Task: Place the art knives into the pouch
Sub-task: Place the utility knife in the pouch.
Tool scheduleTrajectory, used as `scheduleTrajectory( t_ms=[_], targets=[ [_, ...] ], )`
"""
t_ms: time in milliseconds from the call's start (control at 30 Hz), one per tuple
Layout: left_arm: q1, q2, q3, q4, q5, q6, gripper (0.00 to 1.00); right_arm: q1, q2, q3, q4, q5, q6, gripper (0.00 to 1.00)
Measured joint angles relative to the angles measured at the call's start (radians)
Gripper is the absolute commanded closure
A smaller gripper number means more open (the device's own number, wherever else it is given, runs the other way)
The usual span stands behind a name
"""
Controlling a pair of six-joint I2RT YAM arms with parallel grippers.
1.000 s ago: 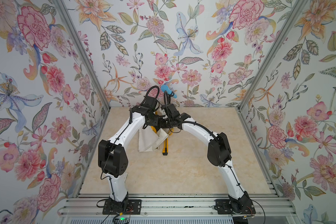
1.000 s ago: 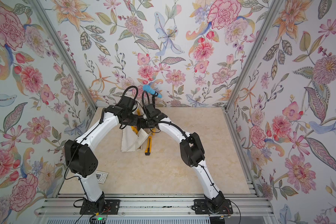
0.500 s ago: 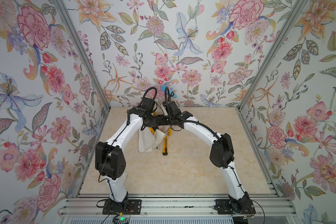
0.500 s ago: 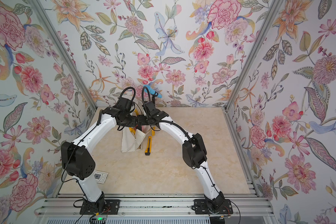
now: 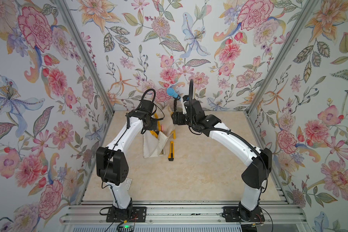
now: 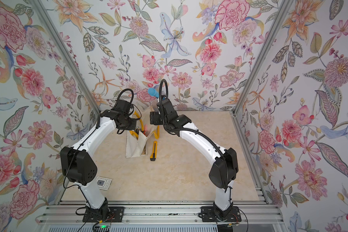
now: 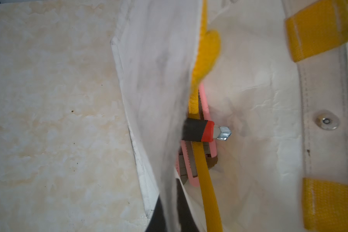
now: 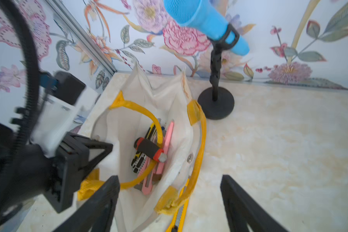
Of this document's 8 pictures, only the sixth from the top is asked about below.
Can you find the aluminium front rail frame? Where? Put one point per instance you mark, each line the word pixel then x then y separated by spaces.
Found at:
pixel 141 216

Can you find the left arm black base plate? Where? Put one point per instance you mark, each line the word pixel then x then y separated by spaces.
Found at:
pixel 113 214

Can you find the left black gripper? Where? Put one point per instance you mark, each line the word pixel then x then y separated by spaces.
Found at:
pixel 133 124

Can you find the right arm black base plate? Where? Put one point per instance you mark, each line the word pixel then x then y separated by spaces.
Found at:
pixel 215 214

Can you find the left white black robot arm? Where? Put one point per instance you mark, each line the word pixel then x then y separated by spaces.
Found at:
pixel 77 163

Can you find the white canvas pouch yellow handles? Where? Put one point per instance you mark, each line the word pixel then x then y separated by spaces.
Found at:
pixel 136 145

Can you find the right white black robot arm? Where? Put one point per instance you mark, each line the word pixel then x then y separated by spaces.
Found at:
pixel 224 163

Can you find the white QR code card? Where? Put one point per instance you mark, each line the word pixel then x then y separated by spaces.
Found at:
pixel 104 183

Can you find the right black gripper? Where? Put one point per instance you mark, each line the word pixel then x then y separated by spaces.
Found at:
pixel 155 118

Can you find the blue microphone on black stand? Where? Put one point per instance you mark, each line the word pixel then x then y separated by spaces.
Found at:
pixel 153 92

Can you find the yellow black utility knife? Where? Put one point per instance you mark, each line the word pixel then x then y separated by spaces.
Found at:
pixel 154 151

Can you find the pink utility knife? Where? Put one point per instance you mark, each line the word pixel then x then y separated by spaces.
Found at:
pixel 145 130

